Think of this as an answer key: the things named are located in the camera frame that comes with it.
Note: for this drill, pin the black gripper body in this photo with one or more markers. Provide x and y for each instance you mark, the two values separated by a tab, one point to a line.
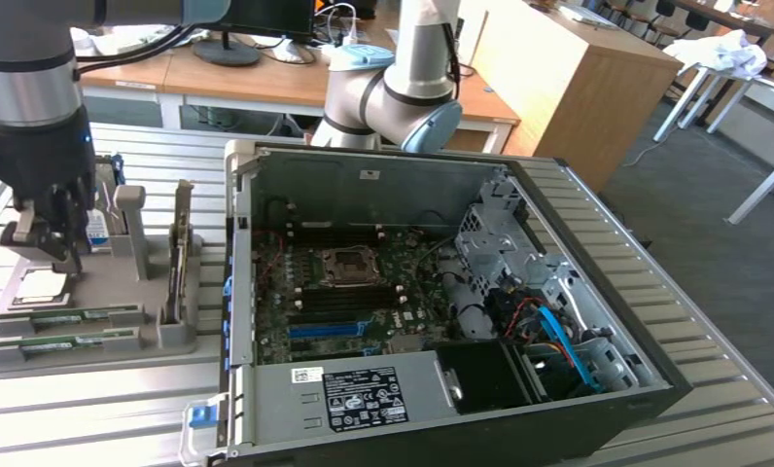
36	155

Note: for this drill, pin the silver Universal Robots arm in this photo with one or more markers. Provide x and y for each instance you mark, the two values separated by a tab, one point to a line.
419	58

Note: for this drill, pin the green RAM stick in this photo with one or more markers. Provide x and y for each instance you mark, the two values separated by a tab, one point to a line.
63	313
43	340

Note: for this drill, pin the black RAM slot bank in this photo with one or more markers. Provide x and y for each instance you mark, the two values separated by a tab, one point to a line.
351	298
335	233

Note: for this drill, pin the hard disk with blue label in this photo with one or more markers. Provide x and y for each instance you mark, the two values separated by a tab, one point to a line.
104	214

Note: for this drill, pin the CPU chip with metal lid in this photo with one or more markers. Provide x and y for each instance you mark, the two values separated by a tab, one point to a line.
39	288

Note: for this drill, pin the grey parts rack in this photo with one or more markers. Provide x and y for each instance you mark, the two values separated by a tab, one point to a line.
127	292

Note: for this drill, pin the graphics card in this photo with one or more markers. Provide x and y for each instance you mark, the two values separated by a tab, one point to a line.
180	253

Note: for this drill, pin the CPU socket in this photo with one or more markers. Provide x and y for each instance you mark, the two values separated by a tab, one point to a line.
349	267

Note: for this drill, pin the black computer monitor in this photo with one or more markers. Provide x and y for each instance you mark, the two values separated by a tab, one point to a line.
256	14

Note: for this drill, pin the blue expansion slot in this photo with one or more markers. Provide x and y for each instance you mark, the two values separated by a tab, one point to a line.
324	330

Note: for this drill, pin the blue case latch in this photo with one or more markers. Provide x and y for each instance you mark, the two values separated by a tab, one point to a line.
200	417

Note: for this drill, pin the grey power supply with label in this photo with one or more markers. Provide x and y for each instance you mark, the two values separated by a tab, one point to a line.
283	399

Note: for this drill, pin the green motherboard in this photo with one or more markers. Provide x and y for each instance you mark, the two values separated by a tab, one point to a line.
400	301

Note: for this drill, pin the metal disk bay cage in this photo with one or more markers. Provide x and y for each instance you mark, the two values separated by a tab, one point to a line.
509	233

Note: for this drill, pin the tall wooden cabinet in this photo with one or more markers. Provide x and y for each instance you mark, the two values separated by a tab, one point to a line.
555	82

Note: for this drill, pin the black open PC case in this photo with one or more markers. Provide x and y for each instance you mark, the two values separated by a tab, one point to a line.
620	272

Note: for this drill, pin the black chair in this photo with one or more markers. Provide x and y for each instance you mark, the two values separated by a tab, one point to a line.
661	14

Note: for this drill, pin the white table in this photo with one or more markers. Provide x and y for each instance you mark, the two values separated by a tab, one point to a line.
704	92

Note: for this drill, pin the white metal table leg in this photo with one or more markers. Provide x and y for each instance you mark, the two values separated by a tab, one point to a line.
759	185

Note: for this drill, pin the crumpled white cloth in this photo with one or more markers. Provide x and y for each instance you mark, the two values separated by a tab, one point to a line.
731	51

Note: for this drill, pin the wooden desk with white frame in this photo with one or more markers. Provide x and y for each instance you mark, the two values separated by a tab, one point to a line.
244	78

